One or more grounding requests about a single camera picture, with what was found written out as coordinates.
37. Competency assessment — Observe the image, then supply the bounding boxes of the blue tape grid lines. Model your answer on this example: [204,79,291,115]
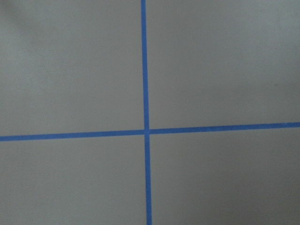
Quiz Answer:
[0,0,300,225]

